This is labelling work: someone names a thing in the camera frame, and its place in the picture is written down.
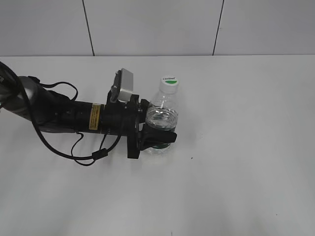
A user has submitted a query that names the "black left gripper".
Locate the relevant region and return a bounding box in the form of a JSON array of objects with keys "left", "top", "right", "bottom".
[{"left": 101, "top": 93, "right": 177, "bottom": 159}]

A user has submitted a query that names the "clear Cestbon water bottle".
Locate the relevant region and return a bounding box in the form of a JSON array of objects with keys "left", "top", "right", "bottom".
[{"left": 142, "top": 85, "right": 179, "bottom": 155}]

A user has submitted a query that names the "white Cestbon bottle cap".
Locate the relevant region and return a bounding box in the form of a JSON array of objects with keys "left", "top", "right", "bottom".
[{"left": 159, "top": 76, "right": 179, "bottom": 94}]

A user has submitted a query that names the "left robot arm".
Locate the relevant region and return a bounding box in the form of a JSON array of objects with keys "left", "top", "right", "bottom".
[{"left": 0, "top": 64, "right": 177, "bottom": 159}]

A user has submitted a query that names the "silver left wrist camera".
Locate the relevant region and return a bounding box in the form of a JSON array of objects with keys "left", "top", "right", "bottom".
[{"left": 110, "top": 68, "right": 133, "bottom": 103}]

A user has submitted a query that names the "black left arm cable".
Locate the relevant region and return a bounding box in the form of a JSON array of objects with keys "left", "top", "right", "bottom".
[{"left": 0, "top": 61, "right": 121, "bottom": 166}]

